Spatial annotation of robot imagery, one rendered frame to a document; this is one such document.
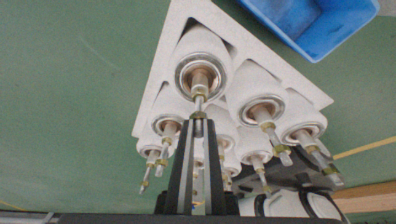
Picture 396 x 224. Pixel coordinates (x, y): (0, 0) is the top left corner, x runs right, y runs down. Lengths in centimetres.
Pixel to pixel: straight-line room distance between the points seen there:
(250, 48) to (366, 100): 66
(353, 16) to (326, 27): 4
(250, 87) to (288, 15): 29
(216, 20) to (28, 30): 55
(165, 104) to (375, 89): 77
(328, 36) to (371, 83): 38
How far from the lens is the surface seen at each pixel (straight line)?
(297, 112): 29
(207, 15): 22
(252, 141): 33
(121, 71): 52
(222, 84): 17
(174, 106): 22
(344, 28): 43
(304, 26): 49
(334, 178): 29
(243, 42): 24
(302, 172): 66
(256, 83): 21
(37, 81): 78
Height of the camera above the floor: 40
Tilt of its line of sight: 48 degrees down
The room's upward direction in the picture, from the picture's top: 178 degrees counter-clockwise
